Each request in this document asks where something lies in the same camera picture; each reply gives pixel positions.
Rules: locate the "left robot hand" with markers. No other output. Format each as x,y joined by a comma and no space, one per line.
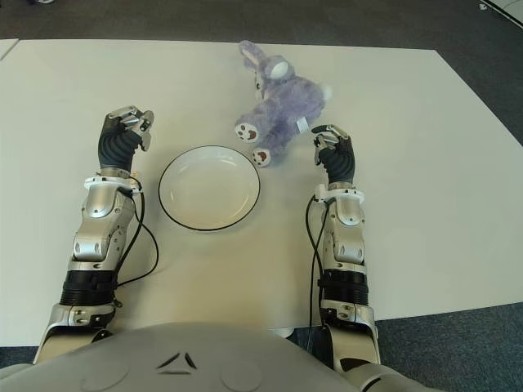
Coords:
118,143

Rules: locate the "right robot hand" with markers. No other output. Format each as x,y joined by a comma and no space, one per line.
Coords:
339,159

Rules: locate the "purple plush bunny doll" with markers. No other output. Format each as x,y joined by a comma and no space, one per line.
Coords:
286,102

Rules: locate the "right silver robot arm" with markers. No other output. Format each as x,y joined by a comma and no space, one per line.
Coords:
347,232

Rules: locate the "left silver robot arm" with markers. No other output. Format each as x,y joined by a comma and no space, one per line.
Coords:
98,212

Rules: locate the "white plate with black rim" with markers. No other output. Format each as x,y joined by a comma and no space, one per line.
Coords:
208,192

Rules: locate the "white table leg foot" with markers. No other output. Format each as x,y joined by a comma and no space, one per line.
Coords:
282,331

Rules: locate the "grey robot torso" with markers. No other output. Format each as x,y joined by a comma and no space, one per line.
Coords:
184,363

